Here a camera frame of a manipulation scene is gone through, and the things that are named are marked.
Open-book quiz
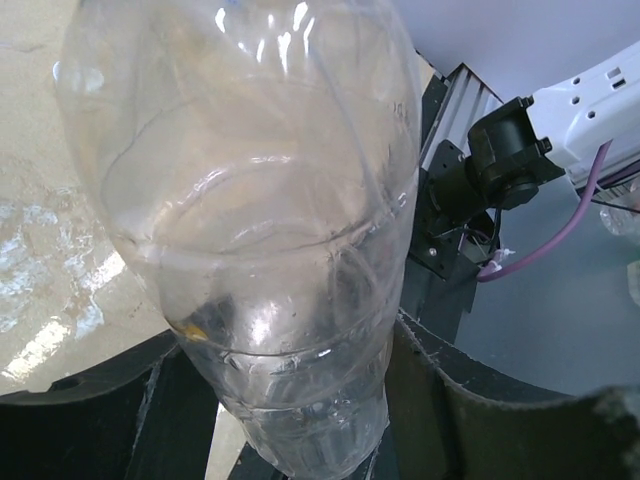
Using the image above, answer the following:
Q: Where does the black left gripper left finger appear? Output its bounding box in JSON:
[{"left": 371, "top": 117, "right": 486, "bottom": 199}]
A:
[{"left": 1, "top": 331, "right": 218, "bottom": 479}]

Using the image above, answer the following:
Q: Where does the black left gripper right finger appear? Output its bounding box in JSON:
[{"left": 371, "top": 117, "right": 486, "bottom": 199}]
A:
[{"left": 386, "top": 312, "right": 639, "bottom": 479}]

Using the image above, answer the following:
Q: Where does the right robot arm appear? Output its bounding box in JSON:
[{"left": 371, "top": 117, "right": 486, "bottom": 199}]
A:
[{"left": 429, "top": 44, "right": 639, "bottom": 224}]

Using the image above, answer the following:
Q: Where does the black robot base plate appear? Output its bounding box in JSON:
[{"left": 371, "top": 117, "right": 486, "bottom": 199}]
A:
[{"left": 399, "top": 77, "right": 501, "bottom": 331}]

